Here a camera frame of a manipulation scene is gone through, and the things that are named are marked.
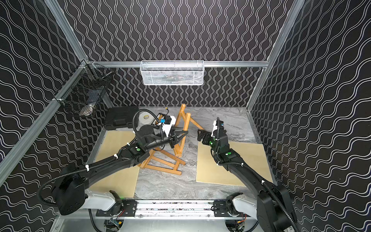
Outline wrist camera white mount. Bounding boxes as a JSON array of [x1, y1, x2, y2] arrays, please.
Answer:
[[213, 120, 224, 131], [160, 115, 176, 137]]

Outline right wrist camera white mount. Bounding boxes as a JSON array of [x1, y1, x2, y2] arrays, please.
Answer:
[[213, 120, 224, 131]]

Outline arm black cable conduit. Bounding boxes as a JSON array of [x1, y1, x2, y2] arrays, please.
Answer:
[[36, 108, 166, 207], [211, 117, 300, 232]]

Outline white wire mesh basket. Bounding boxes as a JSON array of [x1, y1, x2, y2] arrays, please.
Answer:
[[140, 60, 205, 86]]

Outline large wooden easel frame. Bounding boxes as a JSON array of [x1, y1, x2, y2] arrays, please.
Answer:
[[139, 150, 186, 176]]

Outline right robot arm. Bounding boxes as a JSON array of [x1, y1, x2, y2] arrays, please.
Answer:
[[197, 128, 299, 232]]

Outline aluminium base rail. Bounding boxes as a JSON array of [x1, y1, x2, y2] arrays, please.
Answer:
[[57, 198, 261, 218]]

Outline black plastic tool case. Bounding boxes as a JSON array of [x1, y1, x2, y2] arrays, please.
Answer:
[[104, 106, 139, 131]]

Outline black wire basket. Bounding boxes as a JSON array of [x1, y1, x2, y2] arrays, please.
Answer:
[[56, 63, 114, 118]]

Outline white tape roll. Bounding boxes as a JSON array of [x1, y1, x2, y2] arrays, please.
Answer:
[[138, 111, 155, 125]]

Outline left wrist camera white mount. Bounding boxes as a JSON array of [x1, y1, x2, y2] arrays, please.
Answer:
[[160, 115, 176, 137]]

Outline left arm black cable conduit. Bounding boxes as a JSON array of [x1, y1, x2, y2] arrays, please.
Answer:
[[36, 108, 166, 207]]

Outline light plywood board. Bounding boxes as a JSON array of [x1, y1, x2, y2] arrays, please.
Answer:
[[196, 140, 273, 187], [89, 130, 140, 199]]

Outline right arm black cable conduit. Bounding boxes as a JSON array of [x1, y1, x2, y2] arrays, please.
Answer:
[[211, 117, 300, 232]]

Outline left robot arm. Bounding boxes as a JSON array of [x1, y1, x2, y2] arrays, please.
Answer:
[[52, 125, 188, 216]]

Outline black charger board with cable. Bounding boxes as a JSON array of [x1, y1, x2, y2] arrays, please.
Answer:
[[157, 107, 172, 125]]

